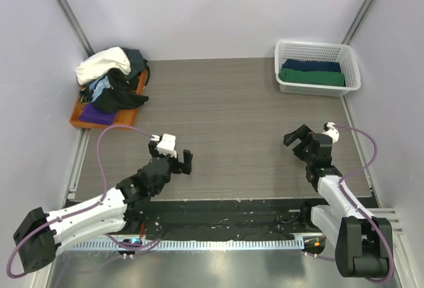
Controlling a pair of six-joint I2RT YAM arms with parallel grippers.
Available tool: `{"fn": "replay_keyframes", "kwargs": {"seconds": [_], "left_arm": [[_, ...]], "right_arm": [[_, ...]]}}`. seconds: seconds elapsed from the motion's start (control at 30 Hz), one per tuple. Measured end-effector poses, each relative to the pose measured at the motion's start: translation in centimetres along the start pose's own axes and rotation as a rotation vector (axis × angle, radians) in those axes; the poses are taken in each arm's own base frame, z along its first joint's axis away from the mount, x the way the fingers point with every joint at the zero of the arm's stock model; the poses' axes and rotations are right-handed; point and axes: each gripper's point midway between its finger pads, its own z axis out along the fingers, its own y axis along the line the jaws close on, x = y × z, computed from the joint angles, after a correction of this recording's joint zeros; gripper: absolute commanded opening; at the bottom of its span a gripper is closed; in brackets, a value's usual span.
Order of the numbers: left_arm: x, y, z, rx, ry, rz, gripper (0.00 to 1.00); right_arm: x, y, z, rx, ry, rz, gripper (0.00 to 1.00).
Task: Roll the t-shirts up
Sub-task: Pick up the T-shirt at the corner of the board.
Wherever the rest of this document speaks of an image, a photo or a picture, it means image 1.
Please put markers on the rolled green t shirt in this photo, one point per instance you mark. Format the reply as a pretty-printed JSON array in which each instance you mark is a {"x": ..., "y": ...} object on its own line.
[{"x": 312, "y": 78}]

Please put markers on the orange wooden tray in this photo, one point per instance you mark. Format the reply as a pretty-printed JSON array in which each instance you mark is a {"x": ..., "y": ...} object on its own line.
[{"x": 125, "y": 117}]

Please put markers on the white t shirt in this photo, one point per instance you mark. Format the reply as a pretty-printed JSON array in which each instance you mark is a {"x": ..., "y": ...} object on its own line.
[{"x": 100, "y": 63}]

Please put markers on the white plastic basket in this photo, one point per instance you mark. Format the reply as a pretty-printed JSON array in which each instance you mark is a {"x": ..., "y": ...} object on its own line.
[{"x": 323, "y": 52}]

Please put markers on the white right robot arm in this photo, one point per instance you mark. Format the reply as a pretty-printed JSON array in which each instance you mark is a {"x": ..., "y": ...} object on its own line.
[{"x": 363, "y": 242}]

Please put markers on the purple t shirt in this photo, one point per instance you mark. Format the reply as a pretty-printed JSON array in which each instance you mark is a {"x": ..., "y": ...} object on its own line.
[{"x": 93, "y": 115}]

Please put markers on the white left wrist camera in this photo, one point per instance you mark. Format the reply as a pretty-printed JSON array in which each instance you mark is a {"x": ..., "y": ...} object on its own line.
[{"x": 166, "y": 145}]

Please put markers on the left aluminium frame post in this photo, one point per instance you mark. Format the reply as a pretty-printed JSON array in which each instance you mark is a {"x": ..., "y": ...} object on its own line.
[{"x": 75, "y": 26}]

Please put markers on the right aluminium frame post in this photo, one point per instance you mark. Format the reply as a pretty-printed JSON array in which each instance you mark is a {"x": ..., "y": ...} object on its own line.
[{"x": 359, "y": 18}]

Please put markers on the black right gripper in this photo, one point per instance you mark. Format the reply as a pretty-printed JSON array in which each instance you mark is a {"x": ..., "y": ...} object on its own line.
[{"x": 305, "y": 144}]

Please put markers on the rolled navy t shirt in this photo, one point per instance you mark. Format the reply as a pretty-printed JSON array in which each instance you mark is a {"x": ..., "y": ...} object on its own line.
[{"x": 311, "y": 66}]

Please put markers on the white slotted cable duct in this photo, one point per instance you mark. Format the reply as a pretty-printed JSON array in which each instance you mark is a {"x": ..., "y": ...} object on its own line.
[{"x": 104, "y": 244}]

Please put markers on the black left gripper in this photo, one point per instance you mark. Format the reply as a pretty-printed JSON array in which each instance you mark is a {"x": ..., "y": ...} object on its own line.
[{"x": 179, "y": 167}]

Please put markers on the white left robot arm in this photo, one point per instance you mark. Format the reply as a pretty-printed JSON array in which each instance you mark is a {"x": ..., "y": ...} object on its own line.
[{"x": 41, "y": 236}]

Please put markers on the dark teal t shirt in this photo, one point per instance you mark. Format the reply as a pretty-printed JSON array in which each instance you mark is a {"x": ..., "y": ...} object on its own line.
[{"x": 137, "y": 62}]

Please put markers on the aluminium frame post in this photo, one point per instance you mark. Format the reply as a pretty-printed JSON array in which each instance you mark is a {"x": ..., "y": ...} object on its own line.
[
  {"x": 75, "y": 26},
  {"x": 359, "y": 18}
]

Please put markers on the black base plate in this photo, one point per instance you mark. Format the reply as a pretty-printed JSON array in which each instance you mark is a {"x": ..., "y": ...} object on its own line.
[{"x": 205, "y": 220}]

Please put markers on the black printed t shirt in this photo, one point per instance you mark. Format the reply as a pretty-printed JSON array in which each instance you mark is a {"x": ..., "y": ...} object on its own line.
[{"x": 112, "y": 92}]

